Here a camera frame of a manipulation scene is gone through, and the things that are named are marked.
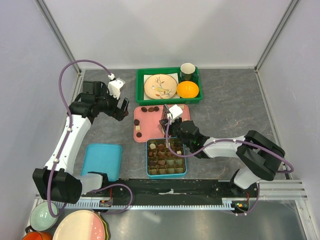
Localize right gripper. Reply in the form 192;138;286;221
159;116;192;148

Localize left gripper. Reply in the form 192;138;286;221
95;85;129;121

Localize metal tongs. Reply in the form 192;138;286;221
159;104;170;134

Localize pink chocolate tray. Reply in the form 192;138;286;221
132;103;191;143

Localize blue chocolate tin box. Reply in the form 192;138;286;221
145;137;188;179

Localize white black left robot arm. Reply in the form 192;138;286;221
32;78;129;204

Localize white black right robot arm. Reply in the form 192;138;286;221
163;119;285;197

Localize brown plastic chocolate insert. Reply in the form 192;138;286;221
147;139;186;175

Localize green plastic crate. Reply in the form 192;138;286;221
135;66;203;106

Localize yellow bowl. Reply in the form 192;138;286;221
176;81;200;99

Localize decorated ceramic plate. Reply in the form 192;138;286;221
143;74;178;100

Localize blue tin lid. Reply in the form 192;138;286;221
80;143;123;182

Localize green mug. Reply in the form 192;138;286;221
180;63;199;82

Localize pink white plate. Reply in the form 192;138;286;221
53;210;109;240

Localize pale green bowl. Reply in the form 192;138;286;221
30;201;58;231

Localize orange red mug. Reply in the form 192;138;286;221
22;226;53;240

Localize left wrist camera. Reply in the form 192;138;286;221
107;78;126;100

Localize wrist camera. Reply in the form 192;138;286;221
107;78;126;100
166;104;183;122

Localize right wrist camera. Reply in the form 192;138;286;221
166;104;183;122

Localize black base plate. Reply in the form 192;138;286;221
89;178;259;199

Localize slotted cable duct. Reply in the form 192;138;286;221
65;198;236;211

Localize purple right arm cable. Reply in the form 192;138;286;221
164;116;295;217

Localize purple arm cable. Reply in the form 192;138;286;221
164;116;295;217
46;59;133;217

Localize aluminium frame rail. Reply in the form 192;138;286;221
35;0;76;62

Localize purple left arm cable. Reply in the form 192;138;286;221
46;59;133;217

